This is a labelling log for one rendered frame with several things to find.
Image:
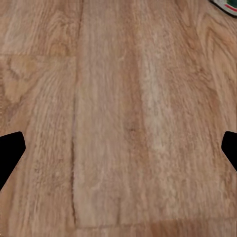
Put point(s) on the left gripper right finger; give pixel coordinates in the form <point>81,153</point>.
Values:
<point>229,147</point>

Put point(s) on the gym shoe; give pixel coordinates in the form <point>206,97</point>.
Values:
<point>228,6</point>

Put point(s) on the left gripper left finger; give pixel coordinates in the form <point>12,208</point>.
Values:
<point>12,147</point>

